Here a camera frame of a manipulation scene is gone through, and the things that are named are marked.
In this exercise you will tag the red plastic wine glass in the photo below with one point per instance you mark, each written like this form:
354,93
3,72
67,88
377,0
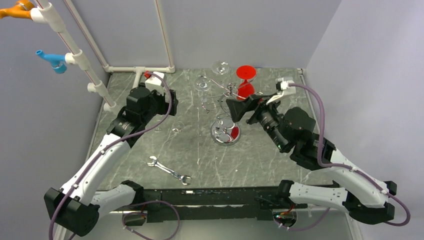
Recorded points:
246,73

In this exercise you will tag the clear wine glass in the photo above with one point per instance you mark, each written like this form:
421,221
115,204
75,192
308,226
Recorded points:
202,83
158,128
220,67
177,127

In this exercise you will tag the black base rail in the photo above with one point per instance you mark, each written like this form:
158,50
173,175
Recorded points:
217,203

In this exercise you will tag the clear wine glass back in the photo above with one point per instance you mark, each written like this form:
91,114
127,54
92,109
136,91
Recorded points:
220,67

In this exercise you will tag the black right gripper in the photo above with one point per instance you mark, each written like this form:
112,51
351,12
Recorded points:
238,108

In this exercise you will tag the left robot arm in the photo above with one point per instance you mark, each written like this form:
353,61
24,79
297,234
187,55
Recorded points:
76,206

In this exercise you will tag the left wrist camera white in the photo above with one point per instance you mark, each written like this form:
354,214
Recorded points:
153,83

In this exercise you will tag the blue pipe fitting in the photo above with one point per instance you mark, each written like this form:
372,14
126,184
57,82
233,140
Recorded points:
57,62

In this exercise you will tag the silver double open wrench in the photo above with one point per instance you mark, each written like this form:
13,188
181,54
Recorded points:
184,179

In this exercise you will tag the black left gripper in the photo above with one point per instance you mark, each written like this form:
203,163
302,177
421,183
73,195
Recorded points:
164,109

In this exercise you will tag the chrome wine glass rack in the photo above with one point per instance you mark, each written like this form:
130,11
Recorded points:
224,131

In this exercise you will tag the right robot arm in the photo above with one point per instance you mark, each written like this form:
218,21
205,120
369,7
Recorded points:
363,198

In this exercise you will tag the orange pipe fitting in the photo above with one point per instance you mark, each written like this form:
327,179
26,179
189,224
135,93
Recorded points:
20,10

